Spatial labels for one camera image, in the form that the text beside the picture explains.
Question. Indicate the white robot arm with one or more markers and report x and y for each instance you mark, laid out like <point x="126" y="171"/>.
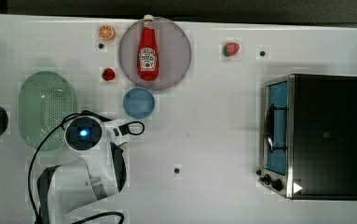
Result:
<point x="98" y="173"/>

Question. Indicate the blue bowl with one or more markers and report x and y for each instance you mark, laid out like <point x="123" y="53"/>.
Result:
<point x="139" y="103"/>

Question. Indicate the grey round plate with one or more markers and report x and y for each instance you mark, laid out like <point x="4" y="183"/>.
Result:
<point x="174" y="51"/>

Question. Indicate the red ketchup bottle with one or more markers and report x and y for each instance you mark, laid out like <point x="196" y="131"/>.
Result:
<point x="147" y="55"/>

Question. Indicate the red tomato toy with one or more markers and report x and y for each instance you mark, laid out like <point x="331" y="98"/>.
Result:
<point x="108" y="74"/>

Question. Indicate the strawberry toy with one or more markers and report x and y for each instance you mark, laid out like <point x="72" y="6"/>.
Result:
<point x="230" y="49"/>

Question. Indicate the orange slice toy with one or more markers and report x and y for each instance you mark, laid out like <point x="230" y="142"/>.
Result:
<point x="107" y="32"/>

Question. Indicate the green oval colander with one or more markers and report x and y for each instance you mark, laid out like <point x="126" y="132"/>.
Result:
<point x="45" y="99"/>

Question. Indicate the black toaster oven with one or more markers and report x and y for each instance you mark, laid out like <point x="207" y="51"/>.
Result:
<point x="309" y="137"/>

